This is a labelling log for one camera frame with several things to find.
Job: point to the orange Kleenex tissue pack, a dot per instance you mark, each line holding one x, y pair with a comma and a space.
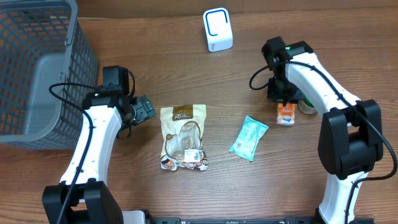
285, 114

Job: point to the white barcode scanner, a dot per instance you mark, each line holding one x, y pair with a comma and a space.
218, 30

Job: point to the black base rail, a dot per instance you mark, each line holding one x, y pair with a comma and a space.
287, 220

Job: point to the teal wet wipes pack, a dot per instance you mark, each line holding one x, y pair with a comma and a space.
248, 138

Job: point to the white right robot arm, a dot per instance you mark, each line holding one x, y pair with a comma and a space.
349, 144

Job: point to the green lid jar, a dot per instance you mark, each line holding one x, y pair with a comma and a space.
306, 107

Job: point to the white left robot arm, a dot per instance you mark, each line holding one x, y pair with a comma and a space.
82, 195

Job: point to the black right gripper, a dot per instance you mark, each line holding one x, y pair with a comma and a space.
285, 94

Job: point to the grey plastic basket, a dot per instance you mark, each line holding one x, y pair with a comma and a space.
47, 68

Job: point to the beige snack bag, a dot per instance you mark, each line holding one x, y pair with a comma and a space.
182, 130

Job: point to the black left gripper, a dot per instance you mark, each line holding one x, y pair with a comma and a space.
146, 107

